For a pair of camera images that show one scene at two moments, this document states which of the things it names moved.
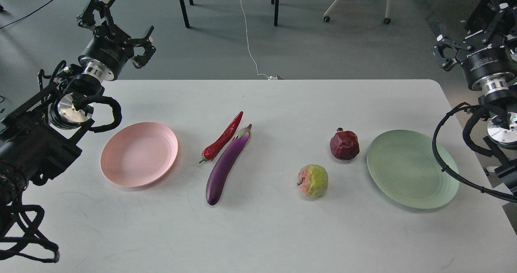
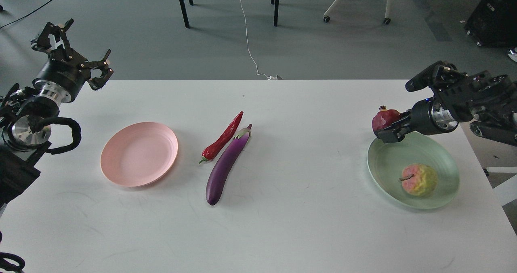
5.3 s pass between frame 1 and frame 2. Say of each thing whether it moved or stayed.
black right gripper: moved
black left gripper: moved
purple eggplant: stayed
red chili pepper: stayed
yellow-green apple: moved
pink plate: stayed
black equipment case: stayed
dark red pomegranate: moved
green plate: stayed
